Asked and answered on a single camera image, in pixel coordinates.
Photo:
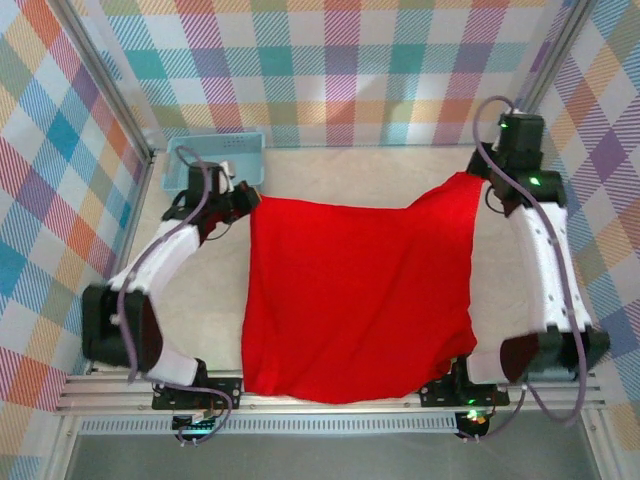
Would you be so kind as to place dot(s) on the red t-shirt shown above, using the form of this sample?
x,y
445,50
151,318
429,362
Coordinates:
x,y
360,300

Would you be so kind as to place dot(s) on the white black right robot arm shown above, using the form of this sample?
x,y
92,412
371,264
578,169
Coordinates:
x,y
540,260

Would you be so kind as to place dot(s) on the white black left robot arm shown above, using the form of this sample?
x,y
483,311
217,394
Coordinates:
x,y
160,260

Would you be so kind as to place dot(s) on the light blue plastic basket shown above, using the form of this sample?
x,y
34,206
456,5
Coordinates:
x,y
245,160

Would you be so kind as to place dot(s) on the left controller circuit board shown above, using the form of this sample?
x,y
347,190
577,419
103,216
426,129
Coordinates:
x,y
195,424

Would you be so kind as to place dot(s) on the controller circuit board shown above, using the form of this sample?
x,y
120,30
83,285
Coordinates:
x,y
195,424
472,417

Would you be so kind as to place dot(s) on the right controller circuit board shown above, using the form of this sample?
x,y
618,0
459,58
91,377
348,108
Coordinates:
x,y
472,417

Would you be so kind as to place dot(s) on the aluminium frame post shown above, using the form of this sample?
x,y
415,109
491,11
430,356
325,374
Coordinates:
x,y
100,80
550,75

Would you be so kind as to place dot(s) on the aluminium side rail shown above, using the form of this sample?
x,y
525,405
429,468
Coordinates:
x,y
140,200

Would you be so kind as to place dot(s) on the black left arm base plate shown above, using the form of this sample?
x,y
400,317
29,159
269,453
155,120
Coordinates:
x,y
225,390

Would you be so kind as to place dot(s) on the wide aluminium mounting rail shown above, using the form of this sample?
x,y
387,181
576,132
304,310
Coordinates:
x,y
125,395

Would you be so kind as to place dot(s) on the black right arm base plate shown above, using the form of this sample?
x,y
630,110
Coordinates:
x,y
435,395

